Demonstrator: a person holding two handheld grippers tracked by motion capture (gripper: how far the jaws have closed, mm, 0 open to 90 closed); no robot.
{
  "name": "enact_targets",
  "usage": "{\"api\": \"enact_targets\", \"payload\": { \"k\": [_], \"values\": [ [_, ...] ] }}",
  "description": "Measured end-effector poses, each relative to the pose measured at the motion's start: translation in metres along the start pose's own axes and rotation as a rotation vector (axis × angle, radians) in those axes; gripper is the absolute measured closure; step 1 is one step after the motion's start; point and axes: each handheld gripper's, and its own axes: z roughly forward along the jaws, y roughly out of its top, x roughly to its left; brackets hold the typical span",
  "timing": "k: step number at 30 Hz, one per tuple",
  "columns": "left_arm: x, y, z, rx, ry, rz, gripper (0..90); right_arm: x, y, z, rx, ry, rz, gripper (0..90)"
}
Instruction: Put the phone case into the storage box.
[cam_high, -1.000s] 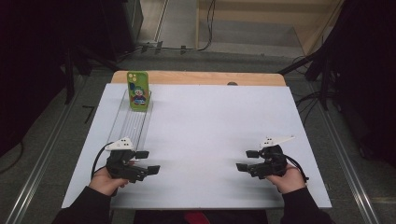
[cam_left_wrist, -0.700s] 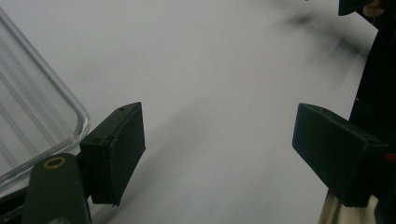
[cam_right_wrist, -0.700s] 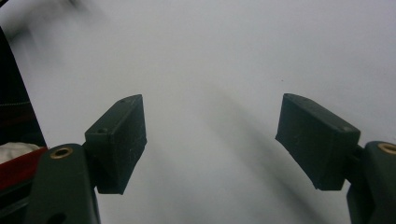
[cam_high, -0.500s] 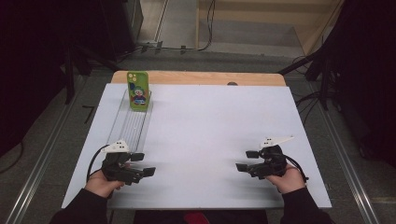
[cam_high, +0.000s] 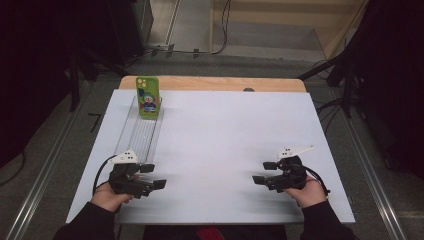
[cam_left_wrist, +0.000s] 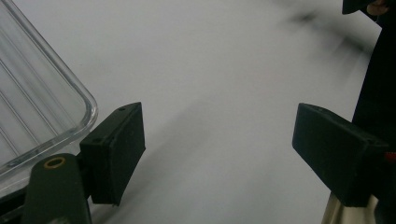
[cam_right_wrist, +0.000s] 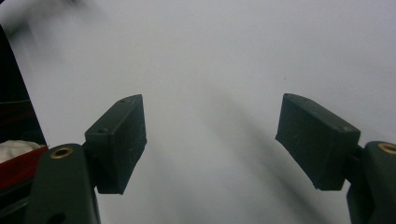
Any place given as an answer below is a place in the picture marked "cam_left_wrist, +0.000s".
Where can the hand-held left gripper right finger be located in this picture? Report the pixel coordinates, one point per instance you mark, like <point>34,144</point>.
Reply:
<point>336,155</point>

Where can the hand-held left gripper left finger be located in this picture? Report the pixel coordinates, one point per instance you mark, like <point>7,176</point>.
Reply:
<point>115,155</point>

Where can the clear plastic tray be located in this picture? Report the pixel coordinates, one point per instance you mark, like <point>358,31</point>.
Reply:
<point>34,102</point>

